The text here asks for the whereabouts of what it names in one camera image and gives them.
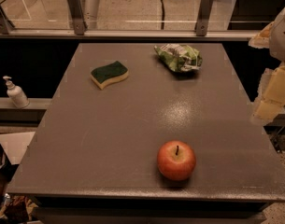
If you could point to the green jalapeno chip bag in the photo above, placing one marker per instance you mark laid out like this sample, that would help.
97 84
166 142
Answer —
179 58

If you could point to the white pipe column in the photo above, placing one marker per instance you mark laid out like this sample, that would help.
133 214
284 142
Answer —
89 0

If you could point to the brown crumpled bag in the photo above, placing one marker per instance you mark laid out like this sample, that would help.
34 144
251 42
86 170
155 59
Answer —
17 210

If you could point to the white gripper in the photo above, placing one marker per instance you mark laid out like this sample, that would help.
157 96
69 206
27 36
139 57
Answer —
282 39

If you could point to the metal railing post right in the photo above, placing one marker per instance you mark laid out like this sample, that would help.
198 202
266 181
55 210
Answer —
203 17

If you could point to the green and yellow sponge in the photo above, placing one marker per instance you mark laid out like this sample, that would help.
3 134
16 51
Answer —
109 74

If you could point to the white pump dispenser bottle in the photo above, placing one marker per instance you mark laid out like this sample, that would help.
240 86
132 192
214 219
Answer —
15 93

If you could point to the metal railing post far left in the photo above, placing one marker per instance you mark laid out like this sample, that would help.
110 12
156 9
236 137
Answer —
6 26

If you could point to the metal railing post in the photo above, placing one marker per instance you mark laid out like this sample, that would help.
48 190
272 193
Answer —
77 16
203 17
6 26

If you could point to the red apple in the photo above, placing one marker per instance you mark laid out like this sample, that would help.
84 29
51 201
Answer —
176 160

